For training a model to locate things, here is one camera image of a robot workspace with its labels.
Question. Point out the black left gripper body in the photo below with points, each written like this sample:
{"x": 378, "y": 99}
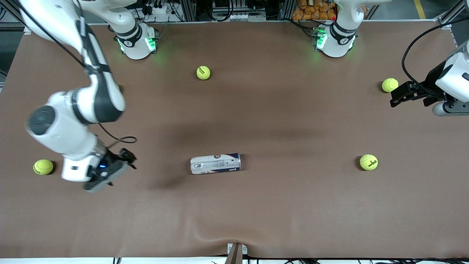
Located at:
{"x": 431, "y": 85}

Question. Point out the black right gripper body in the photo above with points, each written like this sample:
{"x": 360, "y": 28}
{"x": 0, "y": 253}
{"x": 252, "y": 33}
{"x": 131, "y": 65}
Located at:
{"x": 116, "y": 161}

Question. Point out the white and blue tennis can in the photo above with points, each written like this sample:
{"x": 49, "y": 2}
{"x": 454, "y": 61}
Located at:
{"x": 216, "y": 164}

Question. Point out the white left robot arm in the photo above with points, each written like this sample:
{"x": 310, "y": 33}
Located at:
{"x": 337, "y": 40}

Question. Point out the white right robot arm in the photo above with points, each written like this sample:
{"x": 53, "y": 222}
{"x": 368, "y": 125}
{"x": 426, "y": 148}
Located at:
{"x": 66, "y": 132}

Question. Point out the yellow-green tennis ball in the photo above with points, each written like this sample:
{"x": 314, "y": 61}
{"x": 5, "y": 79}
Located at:
{"x": 203, "y": 72}
{"x": 390, "y": 85}
{"x": 43, "y": 167}
{"x": 368, "y": 162}

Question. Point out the bag of orange items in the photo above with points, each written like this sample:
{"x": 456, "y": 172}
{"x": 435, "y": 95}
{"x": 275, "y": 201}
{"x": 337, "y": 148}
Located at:
{"x": 311, "y": 9}

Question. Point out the brown table cover mat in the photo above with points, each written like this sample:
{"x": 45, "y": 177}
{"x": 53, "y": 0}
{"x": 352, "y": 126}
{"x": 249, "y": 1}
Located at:
{"x": 256, "y": 121}

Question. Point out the white power strip with plugs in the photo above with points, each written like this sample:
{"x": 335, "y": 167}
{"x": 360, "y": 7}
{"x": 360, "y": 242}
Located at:
{"x": 157, "y": 8}

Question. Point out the long white power strip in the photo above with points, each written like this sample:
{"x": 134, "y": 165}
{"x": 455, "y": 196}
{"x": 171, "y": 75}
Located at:
{"x": 234, "y": 17}

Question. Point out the small metal corner bracket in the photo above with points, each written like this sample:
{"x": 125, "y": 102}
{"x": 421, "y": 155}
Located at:
{"x": 27, "y": 30}
{"x": 446, "y": 25}

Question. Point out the aluminium frame profile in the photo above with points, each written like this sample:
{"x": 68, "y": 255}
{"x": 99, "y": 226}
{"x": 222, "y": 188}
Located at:
{"x": 18, "y": 20}
{"x": 452, "y": 11}

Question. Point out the metal table edge bracket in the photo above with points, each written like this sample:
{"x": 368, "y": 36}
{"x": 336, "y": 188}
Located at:
{"x": 236, "y": 253}

